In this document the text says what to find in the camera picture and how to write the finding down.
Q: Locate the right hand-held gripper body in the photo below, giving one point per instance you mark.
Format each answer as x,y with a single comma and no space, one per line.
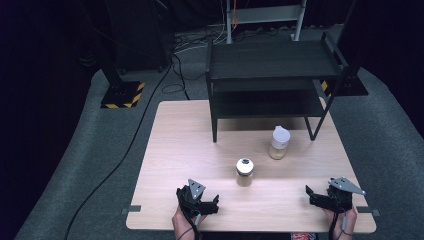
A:
340,198

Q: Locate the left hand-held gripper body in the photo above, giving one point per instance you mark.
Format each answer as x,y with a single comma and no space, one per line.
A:
195,200

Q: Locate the glass jar with metal lid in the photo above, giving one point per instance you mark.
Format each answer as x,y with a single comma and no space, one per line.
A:
245,178

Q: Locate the white lidded seasoning jar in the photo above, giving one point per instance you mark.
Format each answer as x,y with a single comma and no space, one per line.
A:
280,138

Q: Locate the black two-tier shelf rack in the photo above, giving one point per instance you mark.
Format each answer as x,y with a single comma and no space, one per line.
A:
273,60

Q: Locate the person's right hand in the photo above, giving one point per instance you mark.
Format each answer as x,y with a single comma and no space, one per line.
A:
348,220

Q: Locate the person's left hand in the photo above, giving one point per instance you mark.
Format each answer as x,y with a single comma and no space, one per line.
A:
182,225

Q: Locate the grey tape strip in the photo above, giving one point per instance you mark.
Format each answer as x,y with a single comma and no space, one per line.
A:
132,209
366,210

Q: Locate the person's patterned clothing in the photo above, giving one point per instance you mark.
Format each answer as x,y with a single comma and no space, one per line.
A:
303,236

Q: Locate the black yellow striped stand base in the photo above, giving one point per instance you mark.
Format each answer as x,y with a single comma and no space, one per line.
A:
350,85
123,95

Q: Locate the grey metal stand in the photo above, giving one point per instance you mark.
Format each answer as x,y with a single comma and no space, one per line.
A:
266,14

